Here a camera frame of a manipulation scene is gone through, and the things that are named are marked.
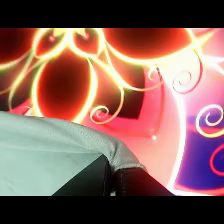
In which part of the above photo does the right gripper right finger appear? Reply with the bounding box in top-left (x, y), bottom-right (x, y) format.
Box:
top-left (114, 167), bottom-right (175, 197)

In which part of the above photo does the grey green shirt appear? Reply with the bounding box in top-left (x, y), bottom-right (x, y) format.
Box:
top-left (0, 110), bottom-right (148, 197)

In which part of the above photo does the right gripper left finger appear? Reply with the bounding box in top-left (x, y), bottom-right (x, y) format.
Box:
top-left (51, 154), bottom-right (113, 197)

